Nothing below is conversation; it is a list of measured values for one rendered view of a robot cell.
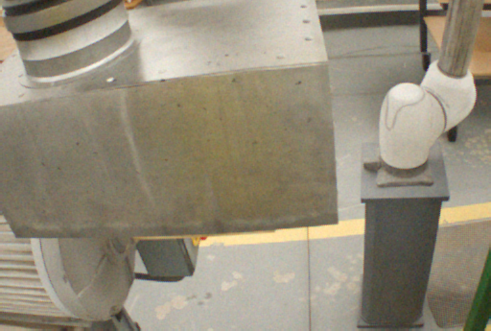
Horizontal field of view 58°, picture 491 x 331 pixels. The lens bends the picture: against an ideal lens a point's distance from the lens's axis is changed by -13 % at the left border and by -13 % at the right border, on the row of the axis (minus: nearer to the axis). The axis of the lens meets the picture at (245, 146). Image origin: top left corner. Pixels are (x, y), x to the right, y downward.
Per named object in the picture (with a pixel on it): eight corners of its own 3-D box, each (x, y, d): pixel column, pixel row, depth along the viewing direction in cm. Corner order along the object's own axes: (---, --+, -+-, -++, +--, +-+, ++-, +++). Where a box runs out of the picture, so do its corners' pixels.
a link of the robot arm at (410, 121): (368, 153, 147) (366, 89, 135) (407, 129, 154) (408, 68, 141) (406, 177, 135) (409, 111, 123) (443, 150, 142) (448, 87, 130)
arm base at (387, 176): (363, 151, 158) (362, 136, 155) (428, 150, 152) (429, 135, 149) (362, 187, 144) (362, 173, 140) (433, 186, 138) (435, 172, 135)
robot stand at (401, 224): (360, 275, 201) (361, 142, 162) (422, 274, 195) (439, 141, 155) (356, 328, 180) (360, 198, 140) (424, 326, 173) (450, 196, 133)
